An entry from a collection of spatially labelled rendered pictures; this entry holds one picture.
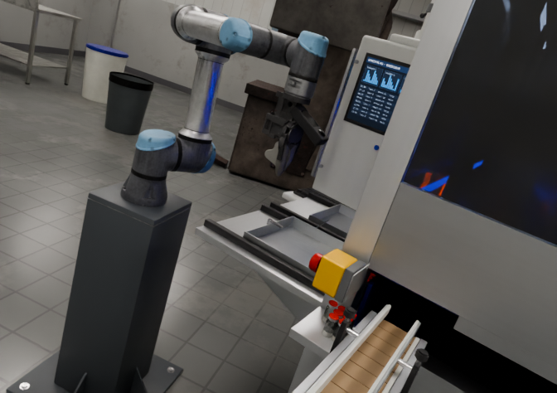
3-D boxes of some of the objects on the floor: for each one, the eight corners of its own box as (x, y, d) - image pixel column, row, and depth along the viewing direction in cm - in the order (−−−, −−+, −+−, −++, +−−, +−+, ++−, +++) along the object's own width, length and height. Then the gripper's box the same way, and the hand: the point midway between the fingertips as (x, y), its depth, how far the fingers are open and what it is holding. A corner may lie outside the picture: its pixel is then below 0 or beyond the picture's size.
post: (252, 567, 127) (622, -353, 68) (239, 585, 122) (629, -393, 63) (234, 550, 129) (576, -347, 71) (221, 567, 124) (578, -385, 65)
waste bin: (90, 124, 495) (100, 70, 478) (117, 121, 540) (126, 72, 523) (127, 138, 486) (138, 84, 469) (151, 133, 531) (162, 84, 514)
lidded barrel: (68, 93, 605) (76, 41, 585) (95, 93, 657) (104, 45, 637) (102, 105, 593) (111, 53, 573) (127, 104, 645) (137, 56, 625)
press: (340, 189, 551) (433, -71, 466) (319, 218, 424) (442, -130, 340) (231, 148, 580) (300, -102, 496) (181, 165, 454) (263, -168, 370)
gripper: (289, 91, 117) (267, 166, 123) (271, 89, 110) (249, 167, 116) (317, 101, 114) (293, 177, 119) (300, 99, 106) (275, 180, 112)
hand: (281, 172), depth 116 cm, fingers closed
